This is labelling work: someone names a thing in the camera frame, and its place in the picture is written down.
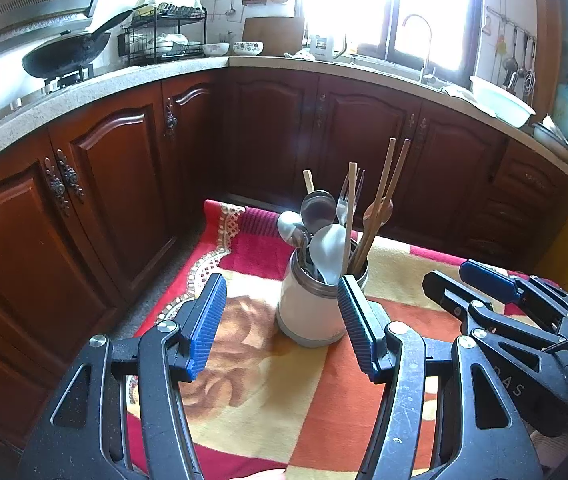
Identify black wok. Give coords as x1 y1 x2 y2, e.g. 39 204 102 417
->
21 7 135 80

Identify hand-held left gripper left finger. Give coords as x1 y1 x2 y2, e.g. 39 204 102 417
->
16 272 228 480

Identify white electric kettle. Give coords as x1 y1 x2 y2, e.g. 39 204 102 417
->
309 32 348 62

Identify speckled stone countertop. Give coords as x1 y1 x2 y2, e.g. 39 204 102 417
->
0 55 568 181

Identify white dish cloth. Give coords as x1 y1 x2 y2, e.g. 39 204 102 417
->
440 84 476 101

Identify wooden cutting board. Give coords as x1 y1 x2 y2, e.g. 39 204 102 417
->
242 16 306 58

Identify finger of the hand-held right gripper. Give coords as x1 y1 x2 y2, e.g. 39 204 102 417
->
422 270 566 367
459 259 568 335

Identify wooden spoon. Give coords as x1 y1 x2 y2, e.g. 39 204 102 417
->
362 199 395 241

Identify gas stove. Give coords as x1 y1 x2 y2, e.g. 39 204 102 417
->
0 65 96 146

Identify white plastic basin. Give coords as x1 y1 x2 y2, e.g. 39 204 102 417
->
469 75 536 129

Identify chrome kitchen faucet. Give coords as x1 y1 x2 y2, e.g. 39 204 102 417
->
402 13 439 86

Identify metal spoon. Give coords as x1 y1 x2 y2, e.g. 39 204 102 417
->
277 210 310 261
300 190 336 233

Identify metal fork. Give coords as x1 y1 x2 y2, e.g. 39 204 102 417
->
335 167 366 228

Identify wall rail with hanging tools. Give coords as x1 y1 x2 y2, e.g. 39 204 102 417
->
485 6 538 95

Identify black wire dish rack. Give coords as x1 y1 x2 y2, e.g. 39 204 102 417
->
116 2 209 67

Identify bright kitchen window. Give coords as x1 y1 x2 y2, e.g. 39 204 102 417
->
296 0 482 73

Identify printed checked blanket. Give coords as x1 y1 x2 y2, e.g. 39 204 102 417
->
124 199 568 480

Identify wooden chopstick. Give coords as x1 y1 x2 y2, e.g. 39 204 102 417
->
341 161 359 283
354 138 412 275
351 137 397 273

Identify white utensil holder cup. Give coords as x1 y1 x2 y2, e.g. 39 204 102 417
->
276 250 371 348

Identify brown wooden kitchen cabinets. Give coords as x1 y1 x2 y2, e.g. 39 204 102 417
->
0 67 568 461

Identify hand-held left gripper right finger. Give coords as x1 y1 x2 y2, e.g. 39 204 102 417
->
336 275 545 480

